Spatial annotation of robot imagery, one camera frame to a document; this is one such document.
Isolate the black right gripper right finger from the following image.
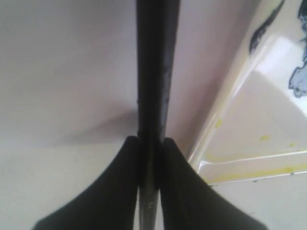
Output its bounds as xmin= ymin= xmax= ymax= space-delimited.
xmin=160 ymin=138 xmax=266 ymax=230

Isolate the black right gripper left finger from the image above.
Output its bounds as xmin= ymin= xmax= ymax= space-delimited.
xmin=34 ymin=136 xmax=139 ymax=230

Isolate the white plastic paint tray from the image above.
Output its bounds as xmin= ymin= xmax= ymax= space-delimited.
xmin=189 ymin=0 xmax=307 ymax=184

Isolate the white paper sheet with square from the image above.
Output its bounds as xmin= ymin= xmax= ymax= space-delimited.
xmin=0 ymin=0 xmax=286 ymax=154

